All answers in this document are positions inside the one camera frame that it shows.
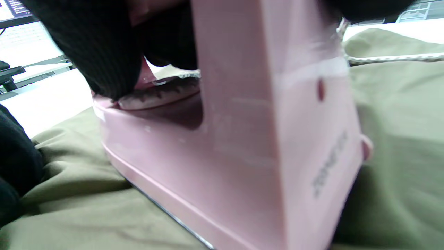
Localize brown shorts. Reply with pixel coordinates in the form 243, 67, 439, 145
0, 28, 444, 250

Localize white braided iron cord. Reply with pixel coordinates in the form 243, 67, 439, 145
347, 52, 444, 65

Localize person's right hand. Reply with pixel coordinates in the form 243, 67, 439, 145
21, 0, 417, 101

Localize black computer monitor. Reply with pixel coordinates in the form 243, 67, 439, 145
0, 0, 39, 29

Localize pink electric iron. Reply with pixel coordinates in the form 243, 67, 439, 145
92, 0, 373, 250

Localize person's left hand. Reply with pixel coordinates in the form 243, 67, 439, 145
0, 104, 44, 228

